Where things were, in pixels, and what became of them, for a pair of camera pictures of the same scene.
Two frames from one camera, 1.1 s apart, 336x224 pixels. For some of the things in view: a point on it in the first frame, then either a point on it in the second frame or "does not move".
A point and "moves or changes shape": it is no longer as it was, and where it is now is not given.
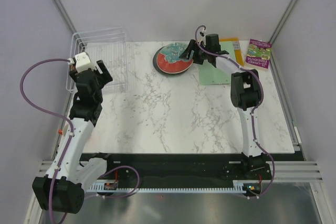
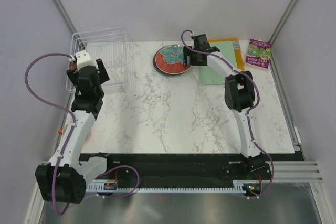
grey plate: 156,66 moves or changes shape
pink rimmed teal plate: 168,60 does not move
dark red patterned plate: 72,67 does not move
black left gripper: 105,75 does not move
